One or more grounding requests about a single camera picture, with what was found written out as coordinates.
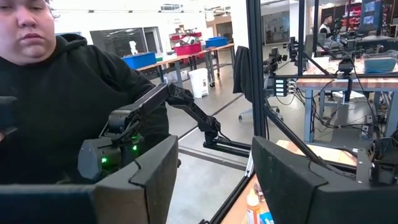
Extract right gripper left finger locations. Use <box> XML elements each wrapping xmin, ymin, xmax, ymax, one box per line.
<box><xmin>93</xmin><ymin>134</ymin><xmax>180</xmax><ymax>224</ymax></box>

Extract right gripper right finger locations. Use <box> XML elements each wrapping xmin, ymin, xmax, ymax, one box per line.
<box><xmin>251</xmin><ymin>136</ymin><xmax>374</xmax><ymax>224</ymax></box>

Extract blue Rice Krispies box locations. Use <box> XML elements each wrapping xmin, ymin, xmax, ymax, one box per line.
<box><xmin>259</xmin><ymin>211</ymin><xmax>275</xmax><ymax>224</ymax></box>

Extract white trash bin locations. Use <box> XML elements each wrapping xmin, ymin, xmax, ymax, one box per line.
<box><xmin>188</xmin><ymin>67</ymin><xmax>210</xmax><ymax>99</ymax></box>

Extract wooden workstation table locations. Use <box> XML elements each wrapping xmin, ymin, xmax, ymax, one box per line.
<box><xmin>295</xmin><ymin>55</ymin><xmax>398</xmax><ymax>144</ymax></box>

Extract wooden work table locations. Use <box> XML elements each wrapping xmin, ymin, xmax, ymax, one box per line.
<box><xmin>136</xmin><ymin>43</ymin><xmax>236</xmax><ymax>88</ymax></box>

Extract blue storage bin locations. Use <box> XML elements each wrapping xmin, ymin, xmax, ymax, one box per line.
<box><xmin>205</xmin><ymin>36</ymin><xmax>229</xmax><ymax>49</ymax></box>
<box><xmin>121</xmin><ymin>51</ymin><xmax>157</xmax><ymax>70</ymax></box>

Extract person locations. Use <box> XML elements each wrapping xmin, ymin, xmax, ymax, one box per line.
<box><xmin>0</xmin><ymin>0</ymin><xmax>171</xmax><ymax>185</ymax></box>
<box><xmin>318</xmin><ymin>14</ymin><xmax>335</xmax><ymax>40</ymax></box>

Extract black hanging jacket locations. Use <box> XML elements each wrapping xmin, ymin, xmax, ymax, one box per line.
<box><xmin>232</xmin><ymin>45</ymin><xmax>254</xmax><ymax>103</ymax></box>

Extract red storage bin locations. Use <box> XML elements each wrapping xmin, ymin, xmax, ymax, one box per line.
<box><xmin>173</xmin><ymin>42</ymin><xmax>203</xmax><ymax>57</ymax></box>

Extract blue plastic tub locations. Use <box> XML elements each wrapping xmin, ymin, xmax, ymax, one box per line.
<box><xmin>362</xmin><ymin>49</ymin><xmax>398</xmax><ymax>75</ymax></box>

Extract silver metal bracket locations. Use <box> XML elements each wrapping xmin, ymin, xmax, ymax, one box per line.
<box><xmin>245</xmin><ymin>151</ymin><xmax>255</xmax><ymax>178</ymax></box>

